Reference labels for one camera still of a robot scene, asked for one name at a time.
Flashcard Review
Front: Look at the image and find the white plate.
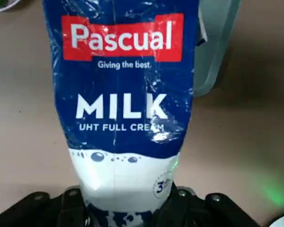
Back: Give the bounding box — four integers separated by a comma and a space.
0, 0, 21, 14

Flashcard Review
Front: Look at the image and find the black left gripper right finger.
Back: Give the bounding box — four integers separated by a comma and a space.
153, 184, 261, 227

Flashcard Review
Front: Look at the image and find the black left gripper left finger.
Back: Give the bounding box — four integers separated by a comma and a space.
0, 186, 90, 227

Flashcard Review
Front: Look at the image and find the blue white milk carton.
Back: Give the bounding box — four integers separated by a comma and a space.
41, 0, 209, 227

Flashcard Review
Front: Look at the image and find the teal rectangular tray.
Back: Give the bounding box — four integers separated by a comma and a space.
194, 0, 242, 97

